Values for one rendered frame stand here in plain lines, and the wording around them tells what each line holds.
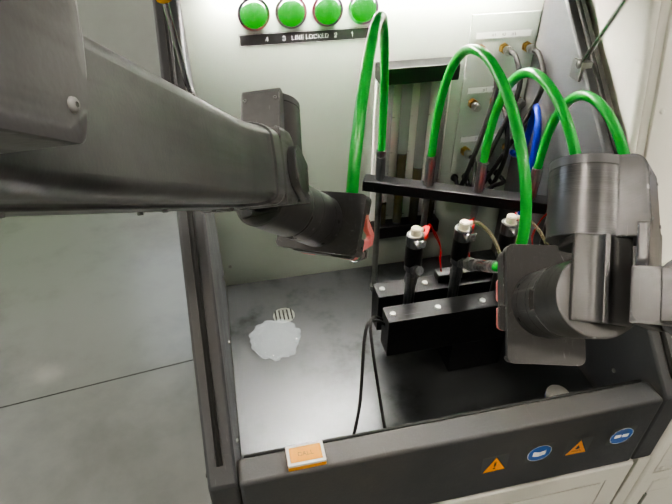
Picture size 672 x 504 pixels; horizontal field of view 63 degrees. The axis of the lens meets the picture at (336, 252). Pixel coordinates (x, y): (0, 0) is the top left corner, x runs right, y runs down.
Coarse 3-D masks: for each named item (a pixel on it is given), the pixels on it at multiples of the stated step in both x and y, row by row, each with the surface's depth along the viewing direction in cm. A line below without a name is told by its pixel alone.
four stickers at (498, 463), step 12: (624, 432) 83; (552, 444) 80; (576, 444) 82; (588, 444) 82; (612, 444) 84; (504, 456) 79; (528, 456) 81; (540, 456) 81; (564, 456) 83; (492, 468) 80; (504, 468) 81
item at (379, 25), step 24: (384, 24) 75; (384, 48) 82; (360, 72) 62; (384, 72) 86; (360, 96) 60; (384, 96) 90; (360, 120) 60; (384, 120) 93; (360, 144) 60; (384, 144) 96
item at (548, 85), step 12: (516, 72) 79; (528, 72) 76; (540, 72) 74; (540, 84) 73; (552, 84) 72; (552, 96) 71; (564, 108) 70; (492, 120) 88; (564, 120) 69; (492, 132) 90; (564, 132) 69; (576, 132) 69; (576, 144) 68; (480, 156) 93; (480, 168) 94; (480, 180) 95; (480, 192) 97
